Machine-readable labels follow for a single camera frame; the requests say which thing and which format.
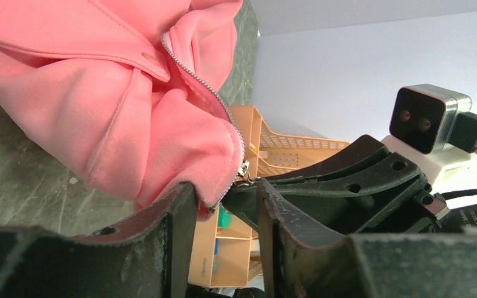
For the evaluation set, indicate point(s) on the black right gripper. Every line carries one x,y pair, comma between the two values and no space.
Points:
381,194

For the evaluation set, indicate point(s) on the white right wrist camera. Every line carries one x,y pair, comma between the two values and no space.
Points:
435,128

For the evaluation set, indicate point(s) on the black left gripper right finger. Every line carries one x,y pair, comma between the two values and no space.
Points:
303,258

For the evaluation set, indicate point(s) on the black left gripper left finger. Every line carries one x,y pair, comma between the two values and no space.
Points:
145,255

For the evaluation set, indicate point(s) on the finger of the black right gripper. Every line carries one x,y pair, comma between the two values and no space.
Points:
359,155

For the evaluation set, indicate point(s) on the blue capped item in organizer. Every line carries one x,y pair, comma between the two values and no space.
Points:
216,247

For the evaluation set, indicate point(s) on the green eraser in organizer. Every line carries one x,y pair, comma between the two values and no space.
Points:
224,219

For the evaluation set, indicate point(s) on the pink zip-up jacket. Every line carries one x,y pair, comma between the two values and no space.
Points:
125,93

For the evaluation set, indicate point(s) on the orange plastic desk organizer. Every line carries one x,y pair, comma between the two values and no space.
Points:
238,260

